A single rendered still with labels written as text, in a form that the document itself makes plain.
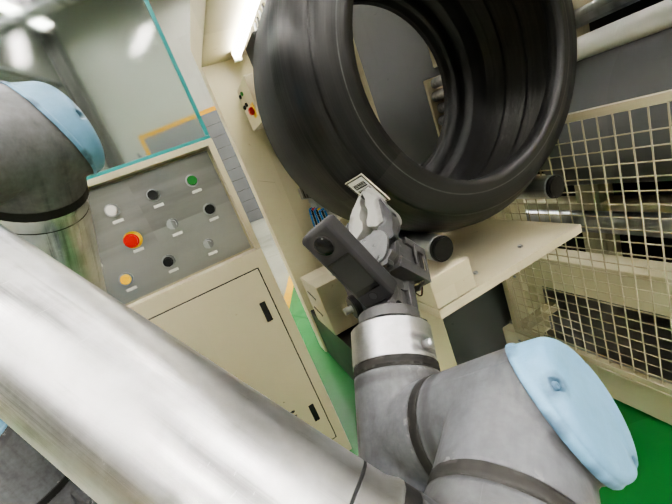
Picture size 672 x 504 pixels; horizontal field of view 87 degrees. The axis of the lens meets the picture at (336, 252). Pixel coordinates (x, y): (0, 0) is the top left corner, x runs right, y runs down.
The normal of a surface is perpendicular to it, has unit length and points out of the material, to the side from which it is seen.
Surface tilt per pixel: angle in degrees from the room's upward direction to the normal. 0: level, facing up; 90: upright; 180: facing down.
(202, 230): 90
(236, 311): 90
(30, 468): 90
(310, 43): 79
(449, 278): 90
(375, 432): 45
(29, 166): 130
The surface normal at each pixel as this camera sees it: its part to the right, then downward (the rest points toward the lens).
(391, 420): -0.83, -0.42
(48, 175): 0.80, 0.57
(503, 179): 0.44, 0.29
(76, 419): -0.15, -0.26
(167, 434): 0.05, -0.58
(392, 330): -0.18, -0.57
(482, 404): -0.52, -0.82
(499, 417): -0.34, -0.87
